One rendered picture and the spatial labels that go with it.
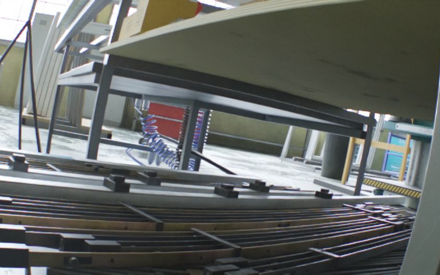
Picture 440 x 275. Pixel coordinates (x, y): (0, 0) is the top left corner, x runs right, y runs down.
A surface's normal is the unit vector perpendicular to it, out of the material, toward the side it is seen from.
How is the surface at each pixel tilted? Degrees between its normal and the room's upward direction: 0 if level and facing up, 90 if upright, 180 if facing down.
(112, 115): 90
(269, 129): 90
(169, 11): 90
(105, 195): 90
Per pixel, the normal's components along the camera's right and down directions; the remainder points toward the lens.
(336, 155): -0.39, 0.03
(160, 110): 0.08, 0.05
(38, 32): 0.44, 0.12
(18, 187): 0.72, 0.17
